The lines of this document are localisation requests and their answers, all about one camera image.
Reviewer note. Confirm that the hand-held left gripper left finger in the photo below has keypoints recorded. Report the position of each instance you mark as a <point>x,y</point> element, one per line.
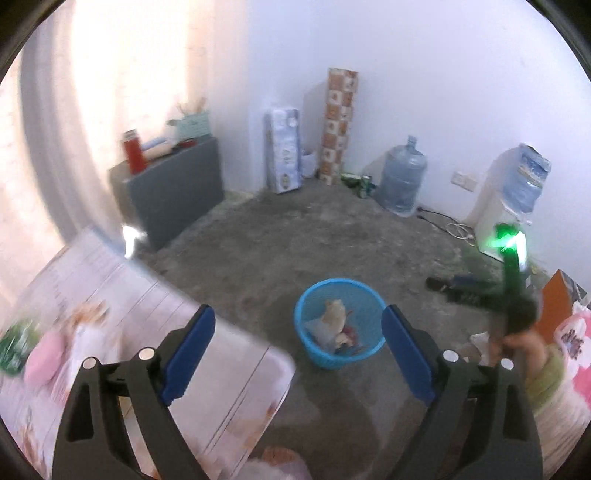
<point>189,357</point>

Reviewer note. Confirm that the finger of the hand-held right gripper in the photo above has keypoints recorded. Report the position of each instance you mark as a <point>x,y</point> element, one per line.
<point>475,297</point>
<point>478,282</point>

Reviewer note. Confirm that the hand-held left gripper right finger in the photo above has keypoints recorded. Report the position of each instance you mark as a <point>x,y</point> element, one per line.
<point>408,357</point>

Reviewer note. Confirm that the blue plastic wastebasket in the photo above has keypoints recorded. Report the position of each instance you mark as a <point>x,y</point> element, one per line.
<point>341,362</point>

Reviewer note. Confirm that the brown paper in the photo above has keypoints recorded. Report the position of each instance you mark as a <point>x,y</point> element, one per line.
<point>334,314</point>

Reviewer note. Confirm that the pink packet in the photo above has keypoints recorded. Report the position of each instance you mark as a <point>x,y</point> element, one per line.
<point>44,362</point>

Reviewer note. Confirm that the green drink bottle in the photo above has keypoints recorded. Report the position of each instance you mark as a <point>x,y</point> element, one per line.
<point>14,348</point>

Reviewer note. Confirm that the person's right hand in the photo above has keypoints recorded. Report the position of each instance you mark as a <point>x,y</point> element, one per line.
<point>528,350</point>

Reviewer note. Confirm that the orange box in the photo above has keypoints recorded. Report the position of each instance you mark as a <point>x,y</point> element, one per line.
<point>556,295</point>

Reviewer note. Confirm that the white crumpled tissue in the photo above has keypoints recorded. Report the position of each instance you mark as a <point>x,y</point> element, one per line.
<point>480,346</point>

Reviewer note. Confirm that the floral tablecloth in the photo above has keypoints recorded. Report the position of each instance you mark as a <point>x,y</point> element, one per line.
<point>249,369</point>

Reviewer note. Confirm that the white water dispenser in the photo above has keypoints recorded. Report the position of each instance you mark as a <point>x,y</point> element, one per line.
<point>487,217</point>

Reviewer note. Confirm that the pink floral clothing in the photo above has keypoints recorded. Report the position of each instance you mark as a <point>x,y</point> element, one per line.
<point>572,344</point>

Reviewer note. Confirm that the blue label water jug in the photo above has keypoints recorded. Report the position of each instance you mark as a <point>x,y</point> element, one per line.
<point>528,177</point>

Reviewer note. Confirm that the clear blue water jug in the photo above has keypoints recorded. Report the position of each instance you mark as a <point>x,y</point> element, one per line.
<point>400,180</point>

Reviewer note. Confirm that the white fluffy cloth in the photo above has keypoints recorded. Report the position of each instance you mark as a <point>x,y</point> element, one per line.
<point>281,468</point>

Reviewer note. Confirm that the green can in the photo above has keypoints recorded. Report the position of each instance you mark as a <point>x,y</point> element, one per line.
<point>351,179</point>
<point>365,187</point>

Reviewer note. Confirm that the grey cabinet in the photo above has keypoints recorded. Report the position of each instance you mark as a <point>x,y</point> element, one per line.
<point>180,198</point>

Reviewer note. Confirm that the white plastic bag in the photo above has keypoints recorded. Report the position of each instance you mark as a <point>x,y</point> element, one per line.
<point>309,164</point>

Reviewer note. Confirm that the red thermos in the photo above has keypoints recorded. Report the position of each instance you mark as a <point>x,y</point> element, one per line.
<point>135,154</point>

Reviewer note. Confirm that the checked wallpaper roll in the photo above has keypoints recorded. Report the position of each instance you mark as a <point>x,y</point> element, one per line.
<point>338,124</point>

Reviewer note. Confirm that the white blue roll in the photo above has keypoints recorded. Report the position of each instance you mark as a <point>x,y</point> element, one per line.
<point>157,148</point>

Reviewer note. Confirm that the small red tin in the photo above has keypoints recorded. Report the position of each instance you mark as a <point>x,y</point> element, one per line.
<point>188,143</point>

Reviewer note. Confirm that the white toilet paper pack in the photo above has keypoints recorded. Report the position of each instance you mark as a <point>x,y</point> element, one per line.
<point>282,152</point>

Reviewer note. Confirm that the cream patterned curtain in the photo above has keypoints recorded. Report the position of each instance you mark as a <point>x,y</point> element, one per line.
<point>18,184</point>
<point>152,69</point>

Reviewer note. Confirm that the bunch of wooden sticks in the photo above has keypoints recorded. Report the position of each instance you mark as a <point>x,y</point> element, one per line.
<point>191,107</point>

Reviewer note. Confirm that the wall outlet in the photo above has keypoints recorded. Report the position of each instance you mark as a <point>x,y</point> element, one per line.
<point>463,181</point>

